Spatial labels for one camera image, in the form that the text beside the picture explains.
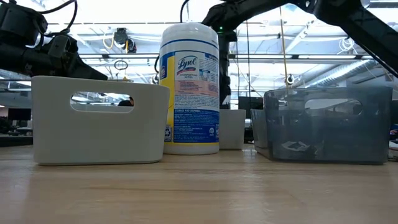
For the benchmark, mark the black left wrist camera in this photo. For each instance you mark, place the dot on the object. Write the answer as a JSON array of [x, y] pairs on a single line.
[[60, 46]]

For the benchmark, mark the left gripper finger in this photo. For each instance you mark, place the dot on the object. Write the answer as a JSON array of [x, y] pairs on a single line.
[[90, 73]]

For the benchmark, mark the dark translucent plastic bin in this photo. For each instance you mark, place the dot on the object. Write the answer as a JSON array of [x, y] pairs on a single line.
[[342, 133]]

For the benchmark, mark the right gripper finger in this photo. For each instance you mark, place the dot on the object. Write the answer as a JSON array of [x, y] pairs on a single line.
[[225, 90]]

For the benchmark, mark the dark computer monitor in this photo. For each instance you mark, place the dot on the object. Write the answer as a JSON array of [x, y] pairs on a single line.
[[19, 114]]

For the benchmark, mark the Lysol wipes canister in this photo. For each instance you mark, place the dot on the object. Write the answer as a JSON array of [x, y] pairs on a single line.
[[189, 93]]

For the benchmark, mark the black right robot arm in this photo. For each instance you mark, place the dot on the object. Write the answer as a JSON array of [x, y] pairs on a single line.
[[357, 18]]

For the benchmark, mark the person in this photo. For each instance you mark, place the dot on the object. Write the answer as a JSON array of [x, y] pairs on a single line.
[[127, 102]]

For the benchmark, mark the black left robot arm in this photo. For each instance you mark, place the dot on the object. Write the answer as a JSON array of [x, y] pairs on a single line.
[[15, 21]]

